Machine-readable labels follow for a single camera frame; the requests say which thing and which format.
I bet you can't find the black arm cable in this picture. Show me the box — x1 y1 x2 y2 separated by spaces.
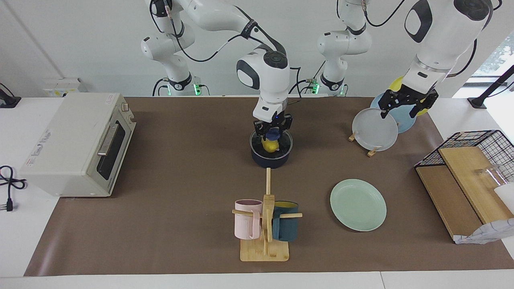
361 0 502 77
151 0 290 65

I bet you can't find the clear glass cup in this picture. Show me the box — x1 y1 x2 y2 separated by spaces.
475 164 504 189

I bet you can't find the pink mug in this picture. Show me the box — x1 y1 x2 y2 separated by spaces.
235 199 263 240

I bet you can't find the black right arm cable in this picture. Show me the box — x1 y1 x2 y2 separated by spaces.
151 0 290 65

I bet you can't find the wooden mug tree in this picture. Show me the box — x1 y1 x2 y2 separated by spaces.
232 168 303 262

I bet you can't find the black clamp mount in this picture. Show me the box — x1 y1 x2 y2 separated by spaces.
0 82 21 109

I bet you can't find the white container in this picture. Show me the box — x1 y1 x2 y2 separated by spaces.
494 183 514 204

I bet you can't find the light blue plate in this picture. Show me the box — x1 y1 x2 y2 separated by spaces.
370 92 417 134

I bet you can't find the black power cord with plug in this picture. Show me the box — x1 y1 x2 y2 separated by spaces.
0 165 28 212

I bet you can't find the glass lid blue knob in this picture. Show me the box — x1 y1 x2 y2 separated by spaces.
249 128 293 158

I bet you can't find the pale green plate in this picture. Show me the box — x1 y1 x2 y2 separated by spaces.
330 179 387 232

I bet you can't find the brown table mat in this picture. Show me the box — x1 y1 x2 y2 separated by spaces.
23 96 514 277

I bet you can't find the light wooden board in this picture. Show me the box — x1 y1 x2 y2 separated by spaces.
438 146 514 225

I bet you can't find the black pot purple handle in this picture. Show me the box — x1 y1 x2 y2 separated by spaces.
250 128 293 169

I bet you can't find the yellow potato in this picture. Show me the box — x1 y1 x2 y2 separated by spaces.
261 136 279 153

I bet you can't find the brown wooden board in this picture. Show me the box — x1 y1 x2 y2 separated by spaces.
416 165 484 241

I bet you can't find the cream toaster oven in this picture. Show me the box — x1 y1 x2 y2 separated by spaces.
19 93 137 197

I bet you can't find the wooden plate rack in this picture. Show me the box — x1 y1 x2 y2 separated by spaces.
348 120 402 157

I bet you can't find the white wall socket box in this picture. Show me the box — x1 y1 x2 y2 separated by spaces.
43 77 88 98

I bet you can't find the white patterned cloth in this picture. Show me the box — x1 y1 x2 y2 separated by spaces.
454 219 514 244

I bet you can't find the yellow plate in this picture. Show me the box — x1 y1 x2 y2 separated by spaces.
388 75 436 116

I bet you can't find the black wire basket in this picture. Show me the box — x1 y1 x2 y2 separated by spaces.
415 130 514 183

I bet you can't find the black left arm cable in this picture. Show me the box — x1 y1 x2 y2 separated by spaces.
361 0 502 77

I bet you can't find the grey plate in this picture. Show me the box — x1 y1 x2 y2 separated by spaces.
352 108 399 152

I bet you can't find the dark teal mug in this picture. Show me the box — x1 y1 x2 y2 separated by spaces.
272 201 299 242

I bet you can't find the black base cable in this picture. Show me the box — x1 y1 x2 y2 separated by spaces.
288 66 322 97

